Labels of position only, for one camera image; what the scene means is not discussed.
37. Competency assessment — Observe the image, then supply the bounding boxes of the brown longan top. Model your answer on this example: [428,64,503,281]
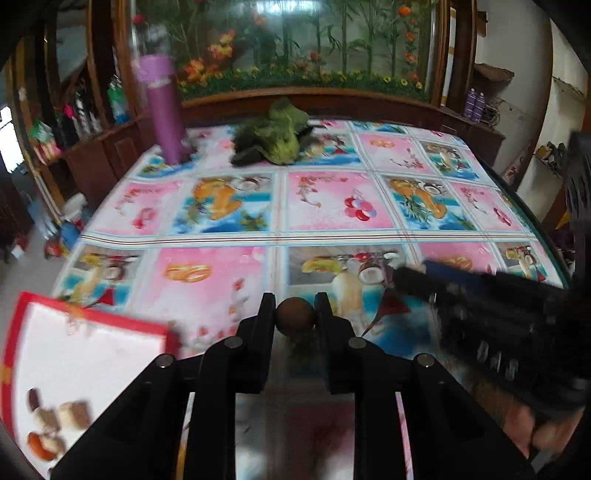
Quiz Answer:
[276,297,317,337]

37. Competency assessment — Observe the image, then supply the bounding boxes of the colourful fruit print tablecloth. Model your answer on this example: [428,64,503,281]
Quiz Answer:
[50,118,570,480]

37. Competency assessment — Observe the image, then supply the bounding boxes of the red box with white inside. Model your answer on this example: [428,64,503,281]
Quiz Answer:
[1,292,178,479]

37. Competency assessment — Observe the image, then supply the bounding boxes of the green leafy vegetable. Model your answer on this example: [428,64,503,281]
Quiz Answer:
[230,98,314,167]

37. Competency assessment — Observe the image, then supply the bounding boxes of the blue thermos flask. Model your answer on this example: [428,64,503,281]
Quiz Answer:
[58,221,80,252]

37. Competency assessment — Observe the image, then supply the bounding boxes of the white plastic bucket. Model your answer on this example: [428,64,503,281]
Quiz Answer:
[61,192,87,223]

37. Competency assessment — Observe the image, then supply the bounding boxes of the red jujube top left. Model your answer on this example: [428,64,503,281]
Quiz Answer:
[27,388,41,412]

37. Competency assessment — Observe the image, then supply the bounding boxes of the floral glass screen panel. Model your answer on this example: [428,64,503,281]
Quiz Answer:
[129,0,440,100]

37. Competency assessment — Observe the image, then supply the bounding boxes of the orange tangerine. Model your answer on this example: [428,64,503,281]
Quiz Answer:
[26,432,57,462]

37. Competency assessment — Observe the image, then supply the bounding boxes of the wooden partition cabinet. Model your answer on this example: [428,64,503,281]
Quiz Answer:
[1,1,504,211]

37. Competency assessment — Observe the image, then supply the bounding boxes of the purple thermos bottle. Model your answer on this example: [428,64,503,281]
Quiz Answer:
[136,54,191,166]

